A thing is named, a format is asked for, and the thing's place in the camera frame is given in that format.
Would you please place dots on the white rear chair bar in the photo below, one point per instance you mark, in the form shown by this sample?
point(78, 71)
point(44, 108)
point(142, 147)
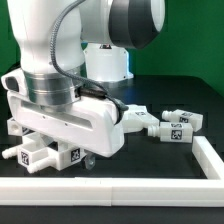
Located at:
point(136, 118)

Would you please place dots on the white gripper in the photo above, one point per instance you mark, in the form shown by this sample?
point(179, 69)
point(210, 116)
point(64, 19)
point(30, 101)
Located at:
point(88, 123)

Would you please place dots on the white L-shaped fence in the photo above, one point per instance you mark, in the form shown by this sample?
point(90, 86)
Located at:
point(206, 192)

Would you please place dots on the white cube nut front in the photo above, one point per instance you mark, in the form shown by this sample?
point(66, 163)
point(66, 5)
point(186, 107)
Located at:
point(14, 128)

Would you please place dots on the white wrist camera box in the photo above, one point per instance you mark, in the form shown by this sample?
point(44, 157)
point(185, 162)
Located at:
point(15, 81)

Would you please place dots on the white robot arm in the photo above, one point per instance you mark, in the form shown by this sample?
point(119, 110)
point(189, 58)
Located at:
point(69, 50)

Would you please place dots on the white chair seat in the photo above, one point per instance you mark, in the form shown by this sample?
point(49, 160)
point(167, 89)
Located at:
point(37, 152)

